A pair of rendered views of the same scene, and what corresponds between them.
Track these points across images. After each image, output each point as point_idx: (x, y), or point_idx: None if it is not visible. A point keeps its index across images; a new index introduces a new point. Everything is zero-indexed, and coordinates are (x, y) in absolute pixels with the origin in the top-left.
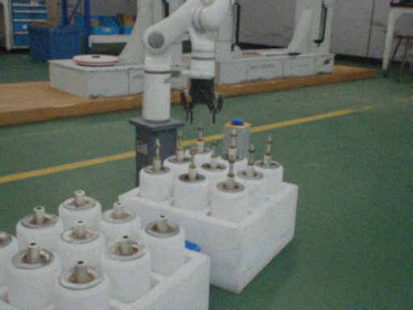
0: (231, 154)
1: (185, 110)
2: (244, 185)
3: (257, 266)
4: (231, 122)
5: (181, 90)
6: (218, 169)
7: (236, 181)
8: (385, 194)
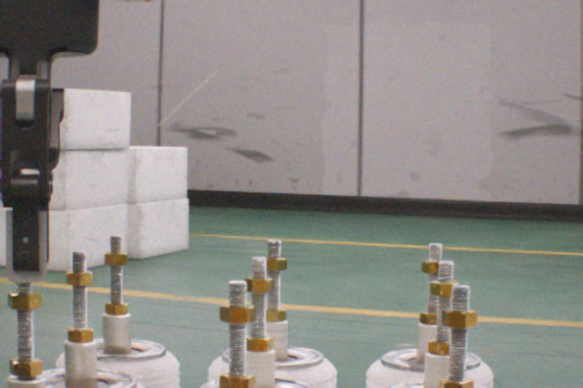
0: (433, 243)
1: (37, 202)
2: (335, 377)
3: None
4: None
5: (48, 80)
6: (277, 384)
7: (330, 377)
8: None
